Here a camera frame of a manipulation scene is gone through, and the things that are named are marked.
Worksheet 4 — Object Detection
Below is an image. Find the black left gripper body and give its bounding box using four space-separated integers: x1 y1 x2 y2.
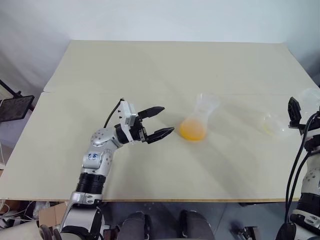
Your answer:
129 116 149 145

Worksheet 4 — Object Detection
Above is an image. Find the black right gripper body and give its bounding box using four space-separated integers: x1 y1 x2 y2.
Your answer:
289 120 308 131

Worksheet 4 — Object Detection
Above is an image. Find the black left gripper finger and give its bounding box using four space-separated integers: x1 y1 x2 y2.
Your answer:
137 106 166 119
145 126 176 145

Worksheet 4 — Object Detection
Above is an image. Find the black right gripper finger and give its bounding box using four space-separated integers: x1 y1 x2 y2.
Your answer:
287 96 303 124

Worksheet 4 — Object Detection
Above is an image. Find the flask with orange liquid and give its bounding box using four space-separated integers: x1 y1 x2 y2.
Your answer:
259 87 320 141

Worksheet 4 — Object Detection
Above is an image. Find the clear flask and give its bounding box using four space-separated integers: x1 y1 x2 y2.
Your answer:
178 92 221 143

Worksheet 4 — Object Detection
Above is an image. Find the dark rounded shape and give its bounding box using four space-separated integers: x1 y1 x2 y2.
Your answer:
119 211 151 240
178 209 214 240

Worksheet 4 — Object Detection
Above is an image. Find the shiny metal caster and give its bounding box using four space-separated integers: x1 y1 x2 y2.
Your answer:
231 221 258 240

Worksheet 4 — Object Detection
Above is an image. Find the brown cardboard box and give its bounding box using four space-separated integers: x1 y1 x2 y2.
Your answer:
38 201 69 229

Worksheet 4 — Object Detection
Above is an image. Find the black stand with screen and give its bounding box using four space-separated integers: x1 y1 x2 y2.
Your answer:
0 79 35 124

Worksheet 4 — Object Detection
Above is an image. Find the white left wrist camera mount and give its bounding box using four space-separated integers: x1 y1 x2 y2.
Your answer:
116 99 139 145

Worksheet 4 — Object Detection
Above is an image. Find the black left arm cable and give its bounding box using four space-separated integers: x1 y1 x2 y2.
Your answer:
103 98 125 129

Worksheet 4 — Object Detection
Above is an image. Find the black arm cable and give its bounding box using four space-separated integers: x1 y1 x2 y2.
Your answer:
284 111 320 225
103 98 125 129

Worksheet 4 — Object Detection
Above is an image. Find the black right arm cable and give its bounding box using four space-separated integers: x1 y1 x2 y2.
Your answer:
284 111 320 225

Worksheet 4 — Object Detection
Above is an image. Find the white cable bundle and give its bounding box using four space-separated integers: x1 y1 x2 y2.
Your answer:
0 198 39 227

